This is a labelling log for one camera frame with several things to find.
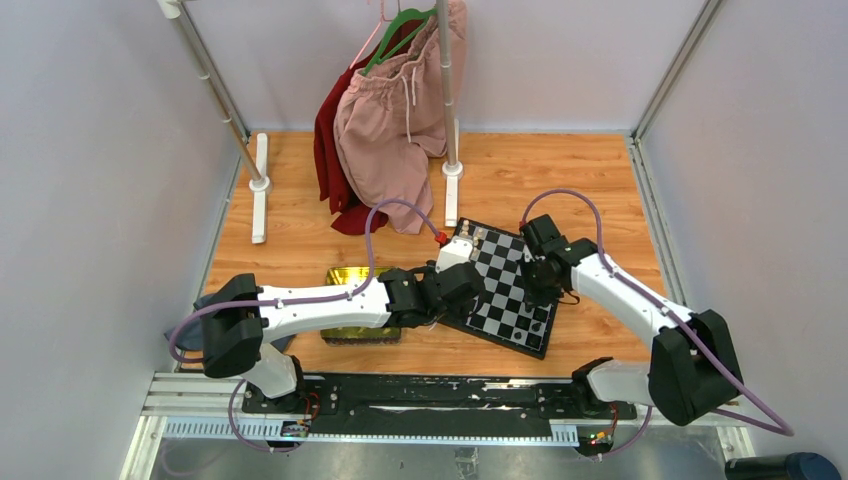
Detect black and white chessboard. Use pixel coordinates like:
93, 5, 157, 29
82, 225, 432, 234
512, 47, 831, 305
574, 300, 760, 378
440, 218, 557, 360

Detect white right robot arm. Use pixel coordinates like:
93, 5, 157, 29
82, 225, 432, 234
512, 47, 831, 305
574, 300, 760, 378
519, 215, 744, 426

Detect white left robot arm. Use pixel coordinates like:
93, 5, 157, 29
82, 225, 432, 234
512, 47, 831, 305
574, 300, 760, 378
200, 262, 485, 413

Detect gold metal tin tray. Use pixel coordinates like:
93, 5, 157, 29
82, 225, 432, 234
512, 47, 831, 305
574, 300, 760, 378
320, 267, 402, 346

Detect dark red garment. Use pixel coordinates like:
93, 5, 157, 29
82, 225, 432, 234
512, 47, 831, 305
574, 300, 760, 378
313, 19, 429, 234

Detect pink shorts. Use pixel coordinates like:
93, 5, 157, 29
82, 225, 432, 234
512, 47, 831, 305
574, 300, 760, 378
333, 17, 447, 234

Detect white clothes rack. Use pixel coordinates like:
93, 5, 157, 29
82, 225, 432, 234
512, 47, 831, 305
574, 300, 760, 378
158, 1, 464, 244

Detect grey blue cloth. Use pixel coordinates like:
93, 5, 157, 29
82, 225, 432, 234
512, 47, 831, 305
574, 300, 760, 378
165, 295, 275, 378

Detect pink clothes hanger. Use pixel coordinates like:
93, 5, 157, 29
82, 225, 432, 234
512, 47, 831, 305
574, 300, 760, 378
349, 0, 392, 71

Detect green clothes hanger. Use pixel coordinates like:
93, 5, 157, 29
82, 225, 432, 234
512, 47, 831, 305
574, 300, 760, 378
361, 7, 438, 77

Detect dark blue cylinder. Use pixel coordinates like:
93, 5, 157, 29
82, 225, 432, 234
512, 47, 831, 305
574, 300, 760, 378
724, 452, 842, 480

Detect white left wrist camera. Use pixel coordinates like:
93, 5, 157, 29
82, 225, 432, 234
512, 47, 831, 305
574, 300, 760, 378
435, 236, 474, 272

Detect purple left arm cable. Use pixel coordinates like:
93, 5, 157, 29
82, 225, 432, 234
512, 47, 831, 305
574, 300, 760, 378
167, 198, 448, 455

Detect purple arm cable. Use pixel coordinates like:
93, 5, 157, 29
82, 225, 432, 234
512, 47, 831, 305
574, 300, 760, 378
519, 189, 795, 458
167, 198, 448, 455

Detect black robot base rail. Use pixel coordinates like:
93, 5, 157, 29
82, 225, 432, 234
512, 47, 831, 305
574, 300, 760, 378
142, 370, 737, 458

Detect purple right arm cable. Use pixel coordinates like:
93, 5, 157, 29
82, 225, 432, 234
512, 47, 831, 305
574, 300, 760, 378
519, 189, 795, 458

